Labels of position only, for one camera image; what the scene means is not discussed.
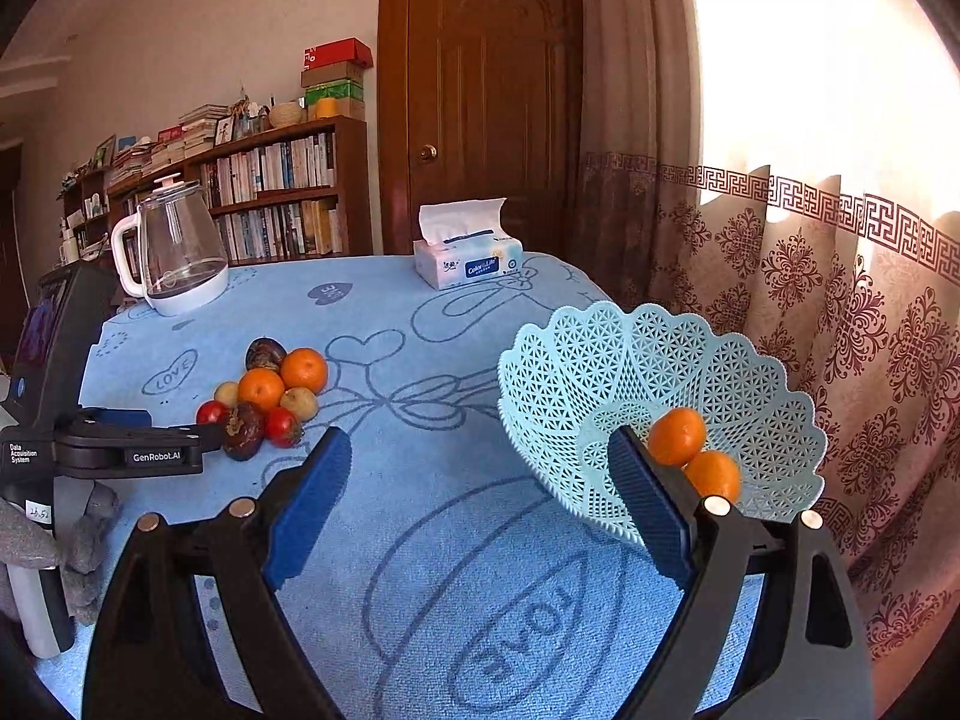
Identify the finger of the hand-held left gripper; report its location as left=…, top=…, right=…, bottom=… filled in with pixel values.
left=71, top=406, right=155, bottom=432
left=52, top=422, right=227, bottom=478

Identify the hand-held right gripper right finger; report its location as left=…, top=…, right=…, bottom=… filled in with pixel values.
left=606, top=424, right=877, bottom=720

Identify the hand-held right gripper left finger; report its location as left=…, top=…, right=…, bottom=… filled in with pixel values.
left=81, top=426, right=353, bottom=720

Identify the dark brown round fruit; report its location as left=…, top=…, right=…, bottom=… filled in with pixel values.
left=246, top=338, right=288, bottom=374
left=222, top=403, right=266, bottom=462

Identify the small orange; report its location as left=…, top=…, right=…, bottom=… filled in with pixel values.
left=684, top=450, right=742, bottom=505
left=238, top=367, right=287, bottom=412
left=647, top=406, right=708, bottom=467

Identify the large orange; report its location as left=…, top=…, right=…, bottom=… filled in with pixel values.
left=280, top=347, right=329, bottom=395

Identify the light blue lattice plastic basket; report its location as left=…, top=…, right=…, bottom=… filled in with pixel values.
left=497, top=301, right=828, bottom=550

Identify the person's left hand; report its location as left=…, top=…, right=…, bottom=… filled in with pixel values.
left=0, top=481, right=122, bottom=625

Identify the blue printed tablecloth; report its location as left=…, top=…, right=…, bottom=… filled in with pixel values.
left=34, top=250, right=781, bottom=720

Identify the glass kettle with white base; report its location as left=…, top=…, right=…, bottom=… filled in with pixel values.
left=111, top=175, right=230, bottom=317

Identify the row of books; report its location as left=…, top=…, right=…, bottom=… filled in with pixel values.
left=201, top=133, right=336, bottom=207
left=214, top=201, right=342, bottom=262

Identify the stack of books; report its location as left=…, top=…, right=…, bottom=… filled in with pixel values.
left=150, top=103, right=226, bottom=166

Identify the patterned beige and maroon curtain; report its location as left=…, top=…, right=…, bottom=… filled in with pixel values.
left=581, top=0, right=960, bottom=691

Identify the white and blue tissue pack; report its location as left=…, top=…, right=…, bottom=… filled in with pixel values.
left=412, top=197, right=524, bottom=292

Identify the brown wooden bookshelf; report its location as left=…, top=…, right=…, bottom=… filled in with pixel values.
left=56, top=116, right=374, bottom=263

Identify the brown cardboard box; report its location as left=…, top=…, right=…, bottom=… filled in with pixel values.
left=301, top=64, right=366, bottom=88

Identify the red box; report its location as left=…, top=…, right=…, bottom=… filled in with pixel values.
left=304, top=38, right=374, bottom=70

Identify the brown wooden door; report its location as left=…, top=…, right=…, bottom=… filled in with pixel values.
left=377, top=0, right=584, bottom=256

